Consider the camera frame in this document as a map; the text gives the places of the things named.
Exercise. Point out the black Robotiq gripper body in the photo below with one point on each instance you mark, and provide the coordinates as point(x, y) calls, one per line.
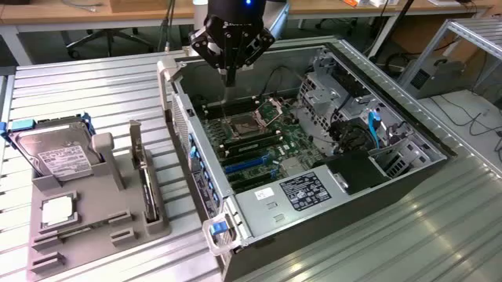
point(235, 14)

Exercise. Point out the graphics card with metal bracket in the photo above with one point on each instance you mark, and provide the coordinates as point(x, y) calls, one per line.
point(149, 194)

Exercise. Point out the long wooden desk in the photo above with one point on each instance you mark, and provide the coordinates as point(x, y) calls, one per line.
point(333, 10)

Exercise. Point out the large metal disk bay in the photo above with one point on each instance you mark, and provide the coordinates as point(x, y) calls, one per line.
point(318, 97)

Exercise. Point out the thin metal locking lever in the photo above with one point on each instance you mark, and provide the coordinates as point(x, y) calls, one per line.
point(223, 108)

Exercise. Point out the metal socket cover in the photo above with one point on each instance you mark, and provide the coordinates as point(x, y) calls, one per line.
point(270, 113)

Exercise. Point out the black office chair base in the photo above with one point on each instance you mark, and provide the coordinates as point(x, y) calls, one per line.
point(110, 35)

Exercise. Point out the orange small box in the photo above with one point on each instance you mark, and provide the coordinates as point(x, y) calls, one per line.
point(352, 3)

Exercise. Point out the CPU socket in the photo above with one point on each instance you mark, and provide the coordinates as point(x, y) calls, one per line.
point(243, 126)

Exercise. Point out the white small boxes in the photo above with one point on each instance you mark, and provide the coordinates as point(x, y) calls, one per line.
point(377, 3)

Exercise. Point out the green motherboard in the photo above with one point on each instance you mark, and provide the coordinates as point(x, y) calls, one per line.
point(298, 138)

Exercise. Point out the installed black RAM stick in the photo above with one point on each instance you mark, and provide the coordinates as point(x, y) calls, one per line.
point(251, 146)

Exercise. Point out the black stand pole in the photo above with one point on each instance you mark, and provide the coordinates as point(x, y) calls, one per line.
point(409, 3)

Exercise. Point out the blue expansion slot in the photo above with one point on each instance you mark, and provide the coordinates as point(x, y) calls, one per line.
point(243, 165)

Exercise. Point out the silver chipset heatsink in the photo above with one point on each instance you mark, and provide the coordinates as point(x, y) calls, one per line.
point(294, 165)

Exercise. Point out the black expansion slot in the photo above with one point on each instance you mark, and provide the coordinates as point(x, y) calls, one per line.
point(251, 176)
point(255, 183)

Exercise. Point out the black plastic shroud box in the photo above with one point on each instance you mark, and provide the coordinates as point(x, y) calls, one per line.
point(353, 170)

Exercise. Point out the hard disk with blue caddy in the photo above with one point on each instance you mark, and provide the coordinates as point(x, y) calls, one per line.
point(59, 152)

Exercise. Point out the small slotted disk bay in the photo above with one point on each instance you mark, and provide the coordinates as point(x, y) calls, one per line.
point(396, 166)

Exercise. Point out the grey power supply unit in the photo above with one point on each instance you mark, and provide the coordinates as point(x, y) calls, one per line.
point(266, 214)

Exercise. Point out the grey plastic parts rack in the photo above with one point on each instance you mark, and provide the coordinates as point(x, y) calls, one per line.
point(98, 199)

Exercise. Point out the blue case latch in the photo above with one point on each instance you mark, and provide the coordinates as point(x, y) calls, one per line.
point(218, 228)

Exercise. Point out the silver CPU chip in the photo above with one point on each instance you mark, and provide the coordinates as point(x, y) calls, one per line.
point(59, 211)

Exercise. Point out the open black PC case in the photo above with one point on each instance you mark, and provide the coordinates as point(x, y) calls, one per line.
point(314, 249)

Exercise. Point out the wooden desk with white frame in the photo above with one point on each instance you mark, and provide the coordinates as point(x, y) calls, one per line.
point(59, 16)

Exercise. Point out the aluminium frame with slats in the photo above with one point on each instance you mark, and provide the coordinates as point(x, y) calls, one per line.
point(469, 30)

